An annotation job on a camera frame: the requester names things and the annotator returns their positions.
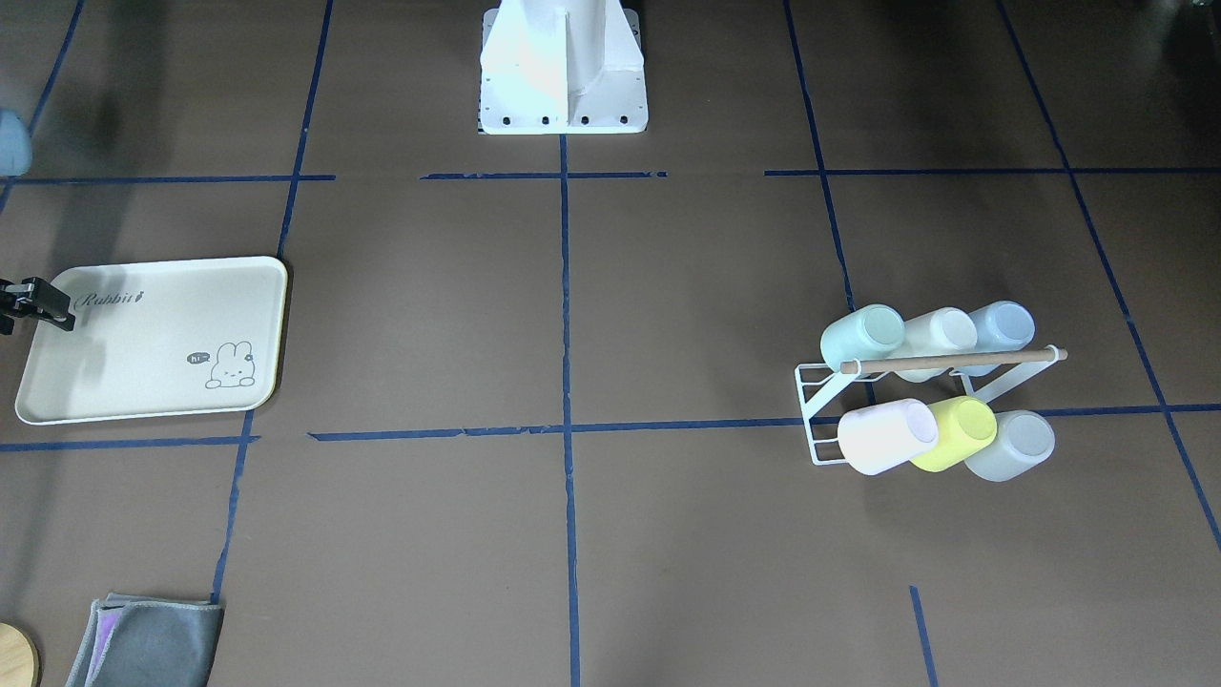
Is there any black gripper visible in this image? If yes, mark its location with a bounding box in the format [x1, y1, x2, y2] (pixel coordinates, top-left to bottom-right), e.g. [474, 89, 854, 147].
[1, 278, 74, 336]

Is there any cream rabbit tray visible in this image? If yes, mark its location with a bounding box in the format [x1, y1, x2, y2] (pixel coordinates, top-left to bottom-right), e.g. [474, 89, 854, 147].
[13, 256, 289, 426]

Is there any green cup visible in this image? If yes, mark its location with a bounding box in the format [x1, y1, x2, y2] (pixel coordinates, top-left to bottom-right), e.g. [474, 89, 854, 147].
[819, 303, 906, 371]

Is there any pink cup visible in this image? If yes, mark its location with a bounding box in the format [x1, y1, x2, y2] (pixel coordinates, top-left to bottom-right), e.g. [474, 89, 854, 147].
[838, 399, 941, 475]

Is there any beige cup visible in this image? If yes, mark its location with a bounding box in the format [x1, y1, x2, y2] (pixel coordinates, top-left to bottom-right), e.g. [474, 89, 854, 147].
[890, 308, 978, 358]

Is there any yellow cup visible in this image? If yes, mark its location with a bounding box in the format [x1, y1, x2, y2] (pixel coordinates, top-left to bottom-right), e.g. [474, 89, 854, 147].
[911, 395, 998, 472]

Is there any blue cup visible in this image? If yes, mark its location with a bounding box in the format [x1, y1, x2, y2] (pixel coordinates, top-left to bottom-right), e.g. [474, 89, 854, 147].
[968, 301, 1035, 355]

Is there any grey cup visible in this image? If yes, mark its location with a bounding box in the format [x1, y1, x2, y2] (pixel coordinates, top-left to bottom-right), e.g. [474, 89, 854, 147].
[965, 410, 1056, 483]

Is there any grey folded cloth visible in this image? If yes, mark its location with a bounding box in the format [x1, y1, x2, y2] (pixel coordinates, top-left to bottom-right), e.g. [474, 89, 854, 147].
[66, 593, 225, 686]

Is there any wooden stand with round base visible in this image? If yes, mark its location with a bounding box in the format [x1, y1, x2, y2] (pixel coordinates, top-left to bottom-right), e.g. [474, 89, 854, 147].
[1, 622, 42, 687]

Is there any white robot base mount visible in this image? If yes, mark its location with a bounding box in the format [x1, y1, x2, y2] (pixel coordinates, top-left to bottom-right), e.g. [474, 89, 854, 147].
[477, 1, 650, 135]

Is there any white wire cup rack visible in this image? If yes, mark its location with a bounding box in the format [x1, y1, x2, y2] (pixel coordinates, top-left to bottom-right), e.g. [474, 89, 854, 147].
[794, 347, 1068, 466]

